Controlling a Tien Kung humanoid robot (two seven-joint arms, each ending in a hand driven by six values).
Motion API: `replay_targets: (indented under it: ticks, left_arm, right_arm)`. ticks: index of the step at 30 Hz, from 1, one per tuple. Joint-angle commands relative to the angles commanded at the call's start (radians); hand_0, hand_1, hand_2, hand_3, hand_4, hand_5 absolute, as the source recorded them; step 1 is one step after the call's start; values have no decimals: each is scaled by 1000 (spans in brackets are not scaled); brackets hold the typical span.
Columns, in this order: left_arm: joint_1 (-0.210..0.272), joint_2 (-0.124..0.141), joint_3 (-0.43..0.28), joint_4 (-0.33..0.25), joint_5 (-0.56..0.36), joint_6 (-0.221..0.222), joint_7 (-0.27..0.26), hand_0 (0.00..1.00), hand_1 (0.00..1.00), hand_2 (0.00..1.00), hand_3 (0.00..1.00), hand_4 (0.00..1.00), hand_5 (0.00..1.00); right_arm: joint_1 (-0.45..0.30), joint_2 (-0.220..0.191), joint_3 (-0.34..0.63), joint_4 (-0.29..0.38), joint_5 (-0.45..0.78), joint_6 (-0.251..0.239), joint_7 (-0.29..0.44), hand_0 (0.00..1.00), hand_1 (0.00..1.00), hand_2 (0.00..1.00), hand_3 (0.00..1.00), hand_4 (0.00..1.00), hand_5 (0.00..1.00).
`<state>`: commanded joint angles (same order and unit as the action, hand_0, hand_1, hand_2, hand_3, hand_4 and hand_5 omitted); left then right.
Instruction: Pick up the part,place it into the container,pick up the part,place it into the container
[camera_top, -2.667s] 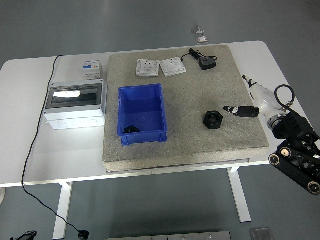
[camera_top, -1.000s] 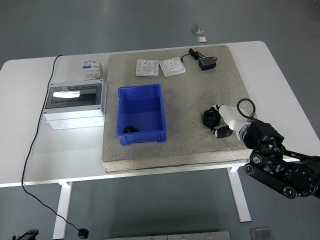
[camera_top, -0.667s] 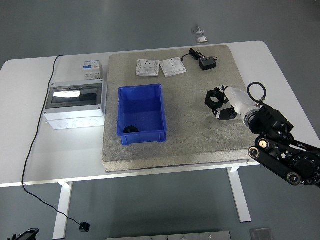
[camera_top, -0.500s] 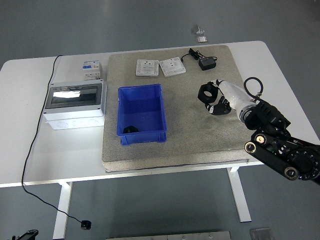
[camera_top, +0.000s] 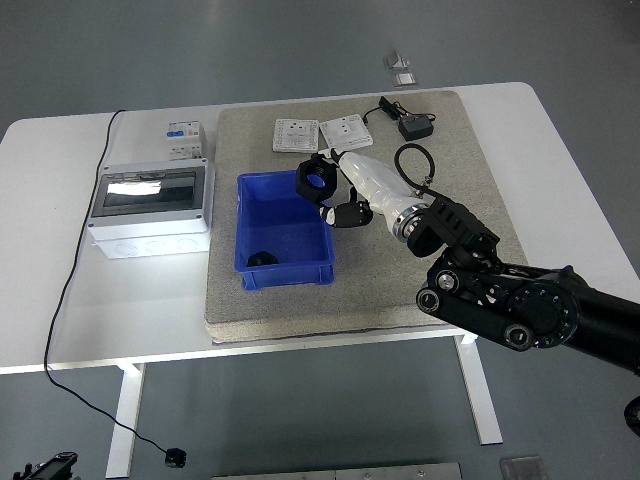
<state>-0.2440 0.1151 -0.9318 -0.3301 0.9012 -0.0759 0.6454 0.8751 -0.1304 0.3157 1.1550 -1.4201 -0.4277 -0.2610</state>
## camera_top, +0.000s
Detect white table leg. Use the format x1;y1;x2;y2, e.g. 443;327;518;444
105;363;147;479
452;333;504;446

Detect long black cable with plug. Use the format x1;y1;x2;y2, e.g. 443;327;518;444
43;108;187;470

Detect long metal floor plate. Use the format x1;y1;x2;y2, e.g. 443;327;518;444
212;462;464;480

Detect blue plastic box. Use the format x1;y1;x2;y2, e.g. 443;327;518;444
233;169;336;291

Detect black power adapter with cord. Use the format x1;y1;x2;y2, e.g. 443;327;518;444
363;95;436;142

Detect white wall socket panel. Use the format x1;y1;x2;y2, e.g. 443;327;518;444
318;113;375;150
272;118;321;154

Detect square grey floor plate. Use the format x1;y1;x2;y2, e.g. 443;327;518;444
500;454;546;480

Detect grey electrical distribution box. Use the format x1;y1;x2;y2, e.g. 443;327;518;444
85;158;216;260

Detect grey-brown mat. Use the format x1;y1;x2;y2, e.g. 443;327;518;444
204;89;530;345

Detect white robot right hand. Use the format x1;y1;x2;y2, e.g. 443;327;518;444
314;148;421;230

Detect white circuit breaker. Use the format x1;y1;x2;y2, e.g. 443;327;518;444
164;121;207;162

